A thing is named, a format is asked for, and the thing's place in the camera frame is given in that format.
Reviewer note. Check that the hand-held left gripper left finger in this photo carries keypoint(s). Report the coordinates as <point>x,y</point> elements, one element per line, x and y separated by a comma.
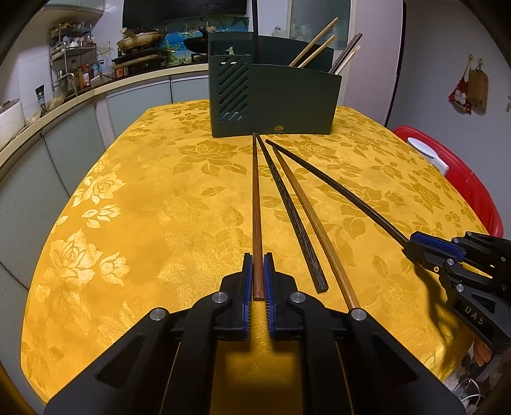
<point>248,287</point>

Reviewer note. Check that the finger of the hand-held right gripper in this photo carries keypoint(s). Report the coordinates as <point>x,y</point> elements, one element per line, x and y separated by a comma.
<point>423,257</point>
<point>437,243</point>

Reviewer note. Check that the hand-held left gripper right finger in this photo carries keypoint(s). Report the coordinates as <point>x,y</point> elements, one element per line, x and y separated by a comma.
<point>268,295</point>

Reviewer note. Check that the reddish brown chopstick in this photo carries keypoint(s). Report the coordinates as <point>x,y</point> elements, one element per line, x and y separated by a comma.
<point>257,219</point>

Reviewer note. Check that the black chopstick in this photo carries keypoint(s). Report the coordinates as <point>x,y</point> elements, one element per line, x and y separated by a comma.
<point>254,32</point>
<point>339,191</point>

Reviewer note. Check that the dark green utensil holder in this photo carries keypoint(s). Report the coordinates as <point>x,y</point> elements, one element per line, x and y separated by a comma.
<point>279,99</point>

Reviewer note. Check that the pale beige chopstick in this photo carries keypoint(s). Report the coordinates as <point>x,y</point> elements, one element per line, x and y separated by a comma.
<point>351,59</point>

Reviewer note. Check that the light wood chopstick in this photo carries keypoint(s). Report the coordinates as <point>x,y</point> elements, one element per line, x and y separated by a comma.
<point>315,40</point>

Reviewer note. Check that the person's right hand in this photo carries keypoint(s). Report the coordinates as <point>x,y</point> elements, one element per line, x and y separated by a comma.
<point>482,351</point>

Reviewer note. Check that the red plastic chair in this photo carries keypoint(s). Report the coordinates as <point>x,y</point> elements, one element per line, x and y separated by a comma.
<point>471,187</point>

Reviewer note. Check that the dark patterned chopstick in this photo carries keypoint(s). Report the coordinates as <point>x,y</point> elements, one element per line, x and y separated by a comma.
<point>294,223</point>

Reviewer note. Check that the golden brown chopstick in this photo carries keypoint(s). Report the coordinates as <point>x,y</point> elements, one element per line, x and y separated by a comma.
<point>313,223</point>

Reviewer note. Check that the white plastic lid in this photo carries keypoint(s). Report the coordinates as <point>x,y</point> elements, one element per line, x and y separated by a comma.
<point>425,153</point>

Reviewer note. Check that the red patterned hanging bag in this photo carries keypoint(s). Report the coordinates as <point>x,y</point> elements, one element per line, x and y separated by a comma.
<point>459,97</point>

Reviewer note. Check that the dark reddish chopstick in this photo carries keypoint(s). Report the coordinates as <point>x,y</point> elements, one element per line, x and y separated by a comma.
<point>347,52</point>

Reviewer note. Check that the tan chopstick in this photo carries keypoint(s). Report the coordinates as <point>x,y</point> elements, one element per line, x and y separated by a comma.
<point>319,51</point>

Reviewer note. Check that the black wok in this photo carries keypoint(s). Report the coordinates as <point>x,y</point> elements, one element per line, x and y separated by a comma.
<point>197,43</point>

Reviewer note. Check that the black gas stove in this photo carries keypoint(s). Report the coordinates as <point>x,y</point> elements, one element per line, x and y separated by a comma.
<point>139,62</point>

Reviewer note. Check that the frosted window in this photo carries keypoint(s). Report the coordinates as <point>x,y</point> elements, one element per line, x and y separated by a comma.
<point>319,18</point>

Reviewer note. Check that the white plastic jug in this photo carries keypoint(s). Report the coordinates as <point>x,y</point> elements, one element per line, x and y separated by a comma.
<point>278,34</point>

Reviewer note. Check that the red sauce bottle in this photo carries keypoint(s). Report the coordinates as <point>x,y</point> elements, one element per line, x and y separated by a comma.
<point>86,78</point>

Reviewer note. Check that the frying pan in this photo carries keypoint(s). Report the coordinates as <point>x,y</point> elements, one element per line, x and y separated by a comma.
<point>141,40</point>

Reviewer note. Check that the black snack bag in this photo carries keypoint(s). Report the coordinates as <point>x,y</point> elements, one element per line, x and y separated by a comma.
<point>41,101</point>

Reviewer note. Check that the black range hood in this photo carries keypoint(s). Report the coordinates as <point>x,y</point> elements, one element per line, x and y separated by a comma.
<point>179,12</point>

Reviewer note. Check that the white rice cooker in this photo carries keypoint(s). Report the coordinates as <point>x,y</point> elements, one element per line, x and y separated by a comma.
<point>10,123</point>

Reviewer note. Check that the metal kitchen rack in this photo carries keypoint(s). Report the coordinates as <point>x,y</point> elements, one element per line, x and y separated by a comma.
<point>70,54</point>

